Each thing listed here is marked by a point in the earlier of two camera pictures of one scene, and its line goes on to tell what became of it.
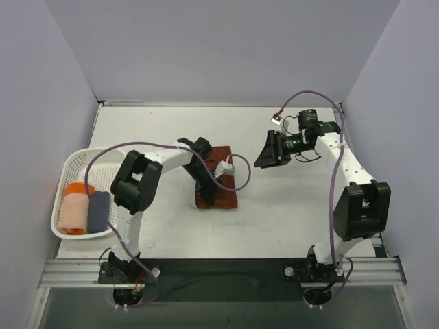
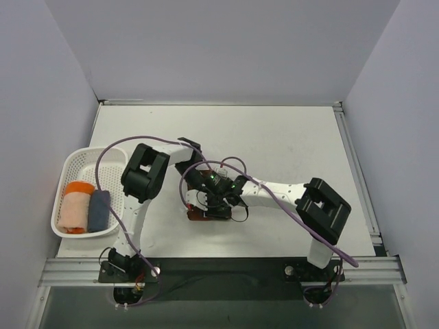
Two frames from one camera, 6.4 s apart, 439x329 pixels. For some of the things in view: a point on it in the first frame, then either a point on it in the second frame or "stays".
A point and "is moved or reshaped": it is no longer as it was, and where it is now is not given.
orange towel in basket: (79, 188) stays
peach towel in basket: (73, 212) stays
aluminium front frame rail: (66, 273) stays
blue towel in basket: (99, 211) stays
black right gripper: (274, 147) → (223, 201)
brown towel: (223, 198) is moved or reshaped
